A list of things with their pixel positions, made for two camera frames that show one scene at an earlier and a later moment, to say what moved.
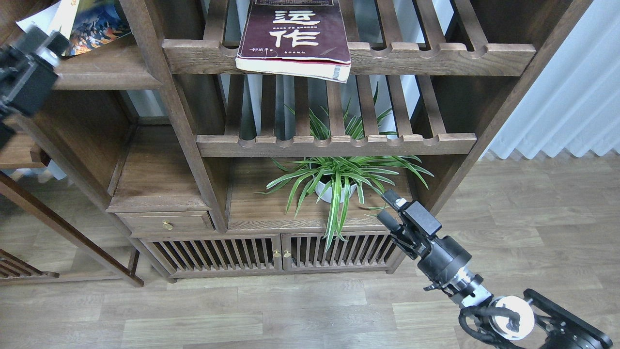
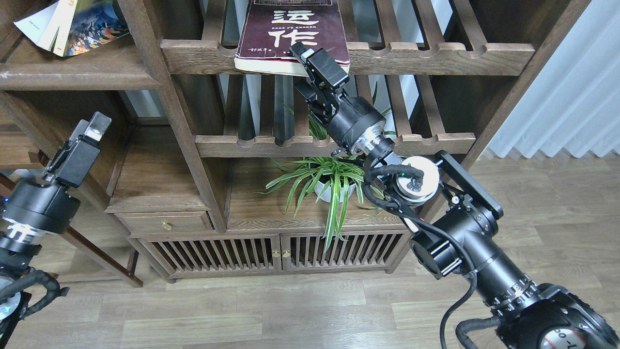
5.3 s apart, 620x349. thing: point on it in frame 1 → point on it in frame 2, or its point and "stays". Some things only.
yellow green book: x=44 y=19 stays
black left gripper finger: x=27 y=74 → x=50 y=209
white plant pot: x=328 y=196 stays
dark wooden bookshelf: x=156 y=141 stays
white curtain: x=575 y=104 stays
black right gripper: x=445 y=259 → x=354 y=123
